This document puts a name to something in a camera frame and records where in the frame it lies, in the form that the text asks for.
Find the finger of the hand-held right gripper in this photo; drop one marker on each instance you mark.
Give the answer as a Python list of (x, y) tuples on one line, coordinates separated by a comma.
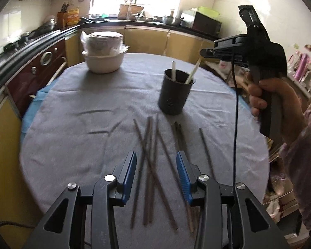
[(223, 54), (230, 42)]

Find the gas stove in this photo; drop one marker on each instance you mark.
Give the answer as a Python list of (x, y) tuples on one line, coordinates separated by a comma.
[(18, 41)]

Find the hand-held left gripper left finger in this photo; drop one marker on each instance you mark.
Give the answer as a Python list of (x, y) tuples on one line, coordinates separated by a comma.
[(127, 179)]

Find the group of dark chopsticks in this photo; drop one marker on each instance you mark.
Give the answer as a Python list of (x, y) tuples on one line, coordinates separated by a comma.
[(148, 155)]

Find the plastic wrapped bowls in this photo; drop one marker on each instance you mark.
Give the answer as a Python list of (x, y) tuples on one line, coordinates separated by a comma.
[(103, 41)]

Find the blue cloth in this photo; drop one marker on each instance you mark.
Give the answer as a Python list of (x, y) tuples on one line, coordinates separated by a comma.
[(38, 101)]

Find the grey tablecloth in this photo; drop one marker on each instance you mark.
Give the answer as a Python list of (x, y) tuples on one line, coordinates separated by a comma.
[(93, 114)]

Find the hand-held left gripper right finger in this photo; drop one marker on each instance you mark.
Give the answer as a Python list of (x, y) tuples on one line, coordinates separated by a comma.
[(184, 179)]

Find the wooden knife block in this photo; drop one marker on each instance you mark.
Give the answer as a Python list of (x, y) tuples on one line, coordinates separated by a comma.
[(62, 18)]

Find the yellow bottle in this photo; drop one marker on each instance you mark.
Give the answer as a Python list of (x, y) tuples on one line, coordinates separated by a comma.
[(73, 16)]

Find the stack of metal basins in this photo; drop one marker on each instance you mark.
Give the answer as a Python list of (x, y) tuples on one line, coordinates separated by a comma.
[(49, 22)]

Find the pink bottle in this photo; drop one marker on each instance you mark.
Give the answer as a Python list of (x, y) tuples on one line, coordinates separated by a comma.
[(300, 67)]

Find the person's right hand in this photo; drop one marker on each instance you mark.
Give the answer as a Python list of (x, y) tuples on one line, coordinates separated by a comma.
[(290, 103)]

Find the yellow curved base cabinet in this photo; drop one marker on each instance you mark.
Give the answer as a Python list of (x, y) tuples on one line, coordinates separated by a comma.
[(5, 147)]

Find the yellow base cabinets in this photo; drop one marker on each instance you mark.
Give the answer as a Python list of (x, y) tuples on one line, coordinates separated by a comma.
[(145, 40)]

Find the microwave oven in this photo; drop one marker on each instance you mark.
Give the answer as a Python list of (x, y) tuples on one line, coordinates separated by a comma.
[(207, 23)]

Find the white bowl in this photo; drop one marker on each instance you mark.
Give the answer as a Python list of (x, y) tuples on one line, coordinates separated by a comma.
[(103, 63)]

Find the person's right forearm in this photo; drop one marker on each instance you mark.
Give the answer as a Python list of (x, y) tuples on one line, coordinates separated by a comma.
[(305, 160)]

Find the white plastic utensil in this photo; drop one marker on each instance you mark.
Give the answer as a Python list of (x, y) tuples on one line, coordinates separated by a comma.
[(174, 71), (192, 72)]

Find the black utensil holder cup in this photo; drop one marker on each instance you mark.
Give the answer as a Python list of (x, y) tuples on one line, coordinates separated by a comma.
[(173, 96)]

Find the metal pot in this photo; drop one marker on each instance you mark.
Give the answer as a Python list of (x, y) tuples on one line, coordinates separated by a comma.
[(171, 20)]

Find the dark red oven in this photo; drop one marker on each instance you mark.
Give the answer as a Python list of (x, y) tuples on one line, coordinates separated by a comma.
[(38, 75)]

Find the cardboard box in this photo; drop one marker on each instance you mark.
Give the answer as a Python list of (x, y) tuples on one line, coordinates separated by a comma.
[(131, 11)]

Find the black kitchen countertop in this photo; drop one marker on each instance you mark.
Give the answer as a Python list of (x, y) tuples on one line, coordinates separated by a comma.
[(41, 37)]

